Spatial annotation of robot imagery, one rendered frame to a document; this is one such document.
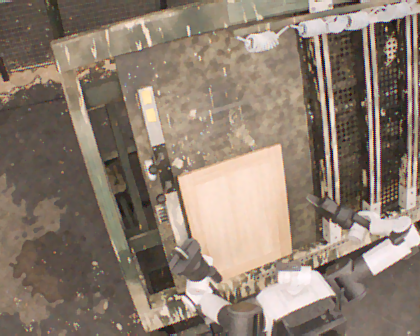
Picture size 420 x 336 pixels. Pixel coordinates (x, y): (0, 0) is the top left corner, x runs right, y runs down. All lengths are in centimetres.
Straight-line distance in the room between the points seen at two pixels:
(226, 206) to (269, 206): 20
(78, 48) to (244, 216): 100
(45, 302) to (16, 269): 32
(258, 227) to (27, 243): 180
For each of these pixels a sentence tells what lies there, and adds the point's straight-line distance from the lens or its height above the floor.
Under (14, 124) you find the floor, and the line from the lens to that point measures 398.
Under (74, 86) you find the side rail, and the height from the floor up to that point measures 177.
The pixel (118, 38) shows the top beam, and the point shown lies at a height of 190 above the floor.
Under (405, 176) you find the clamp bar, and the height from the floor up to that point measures 107.
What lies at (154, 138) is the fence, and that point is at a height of 154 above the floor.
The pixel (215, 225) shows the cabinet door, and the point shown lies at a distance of 205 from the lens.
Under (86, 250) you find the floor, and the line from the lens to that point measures 329.
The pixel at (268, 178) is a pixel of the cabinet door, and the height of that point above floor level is 125.
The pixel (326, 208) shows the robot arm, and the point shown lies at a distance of 197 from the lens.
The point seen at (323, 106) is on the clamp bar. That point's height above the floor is 150.
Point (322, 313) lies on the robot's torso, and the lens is 171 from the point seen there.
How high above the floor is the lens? 300
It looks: 59 degrees down
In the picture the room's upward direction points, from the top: 3 degrees clockwise
